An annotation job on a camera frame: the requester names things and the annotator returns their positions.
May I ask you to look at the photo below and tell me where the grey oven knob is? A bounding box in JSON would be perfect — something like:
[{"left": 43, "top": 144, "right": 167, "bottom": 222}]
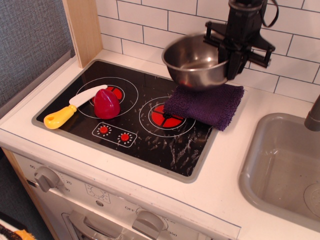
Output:
[{"left": 132, "top": 211, "right": 164, "bottom": 240}]

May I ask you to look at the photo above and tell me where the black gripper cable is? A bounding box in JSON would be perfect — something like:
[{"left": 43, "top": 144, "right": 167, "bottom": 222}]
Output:
[{"left": 259, "top": 0, "right": 280, "bottom": 28}]

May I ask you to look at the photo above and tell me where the grey faucet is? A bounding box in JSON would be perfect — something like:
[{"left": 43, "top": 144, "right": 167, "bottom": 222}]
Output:
[{"left": 304, "top": 95, "right": 320, "bottom": 132}]

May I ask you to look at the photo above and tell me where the yellow handled toy knife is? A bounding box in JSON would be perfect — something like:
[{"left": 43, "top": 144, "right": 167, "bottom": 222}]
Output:
[{"left": 43, "top": 84, "right": 108, "bottom": 130}]

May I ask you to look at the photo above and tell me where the orange black object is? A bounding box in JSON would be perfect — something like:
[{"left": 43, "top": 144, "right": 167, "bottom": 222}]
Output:
[{"left": 0, "top": 225, "right": 36, "bottom": 240}]

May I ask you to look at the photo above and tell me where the silver metal pan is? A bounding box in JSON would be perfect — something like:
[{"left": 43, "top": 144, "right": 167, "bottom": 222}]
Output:
[{"left": 162, "top": 32, "right": 228, "bottom": 91}]

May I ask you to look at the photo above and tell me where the grey sink basin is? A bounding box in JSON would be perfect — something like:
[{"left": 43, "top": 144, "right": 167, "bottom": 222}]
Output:
[{"left": 239, "top": 113, "right": 320, "bottom": 232}]

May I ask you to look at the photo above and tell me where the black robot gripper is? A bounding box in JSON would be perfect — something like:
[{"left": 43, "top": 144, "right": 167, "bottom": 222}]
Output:
[{"left": 203, "top": 0, "right": 276, "bottom": 81}]

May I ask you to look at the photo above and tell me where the grey oven door handle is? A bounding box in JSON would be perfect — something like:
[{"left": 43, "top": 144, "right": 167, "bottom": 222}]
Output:
[{"left": 67, "top": 209, "right": 161, "bottom": 240}]

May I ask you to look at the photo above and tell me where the black toy stovetop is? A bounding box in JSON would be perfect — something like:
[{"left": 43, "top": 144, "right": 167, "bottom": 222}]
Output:
[{"left": 32, "top": 60, "right": 218, "bottom": 183}]

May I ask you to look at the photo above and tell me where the purple rag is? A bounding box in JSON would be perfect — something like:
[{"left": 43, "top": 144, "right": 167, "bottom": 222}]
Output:
[{"left": 163, "top": 84, "right": 245, "bottom": 131}]

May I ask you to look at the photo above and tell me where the wooden side post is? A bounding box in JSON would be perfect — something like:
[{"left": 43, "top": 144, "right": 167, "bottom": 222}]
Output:
[{"left": 62, "top": 0, "right": 103, "bottom": 69}]

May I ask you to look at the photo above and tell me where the red toy pepper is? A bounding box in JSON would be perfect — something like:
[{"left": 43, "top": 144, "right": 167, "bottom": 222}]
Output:
[{"left": 94, "top": 89, "right": 121, "bottom": 120}]

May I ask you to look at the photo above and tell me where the grey timer knob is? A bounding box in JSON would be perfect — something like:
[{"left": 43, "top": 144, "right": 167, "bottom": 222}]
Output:
[{"left": 34, "top": 166, "right": 60, "bottom": 193}]

